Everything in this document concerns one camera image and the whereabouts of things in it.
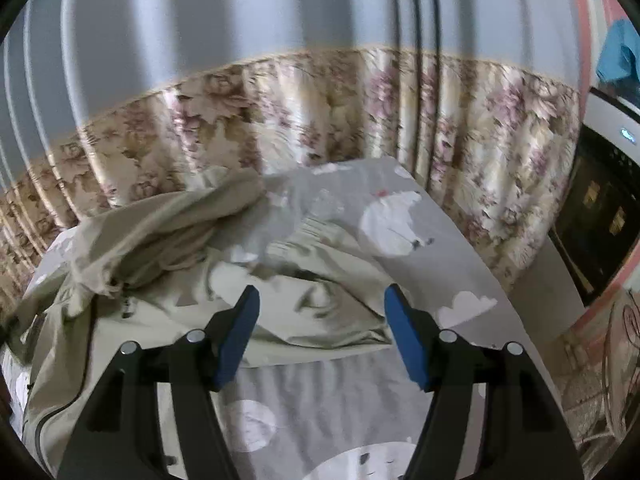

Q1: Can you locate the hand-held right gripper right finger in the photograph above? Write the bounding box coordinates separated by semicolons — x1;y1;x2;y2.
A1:
384;283;586;480

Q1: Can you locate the electric fan wire guard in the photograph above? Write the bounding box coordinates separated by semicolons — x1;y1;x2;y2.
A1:
555;290;640;461

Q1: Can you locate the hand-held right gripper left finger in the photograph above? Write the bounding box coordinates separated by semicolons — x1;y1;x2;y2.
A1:
57;285;261;480

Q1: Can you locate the grey and floral curtain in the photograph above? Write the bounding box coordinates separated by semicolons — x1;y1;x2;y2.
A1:
0;0;601;331

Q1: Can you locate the blue cloth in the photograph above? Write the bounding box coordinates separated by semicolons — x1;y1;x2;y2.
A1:
595;19;640;86

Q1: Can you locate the grey cloud print bed sheet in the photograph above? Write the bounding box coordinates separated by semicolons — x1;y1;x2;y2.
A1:
0;157;566;480

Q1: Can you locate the beige jacket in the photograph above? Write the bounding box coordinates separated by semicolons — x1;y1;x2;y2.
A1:
10;165;396;480

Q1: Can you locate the black and white appliance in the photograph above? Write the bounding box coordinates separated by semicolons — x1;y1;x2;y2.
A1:
547;85;640;308

